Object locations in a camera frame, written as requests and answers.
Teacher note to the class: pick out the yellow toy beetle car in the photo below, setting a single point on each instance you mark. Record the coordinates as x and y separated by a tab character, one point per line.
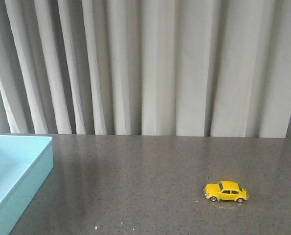
225	190

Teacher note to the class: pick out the light blue storage box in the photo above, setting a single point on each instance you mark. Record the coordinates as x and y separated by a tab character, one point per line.
25	162

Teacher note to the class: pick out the grey pleated curtain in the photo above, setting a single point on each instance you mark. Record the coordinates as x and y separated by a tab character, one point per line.
204	68

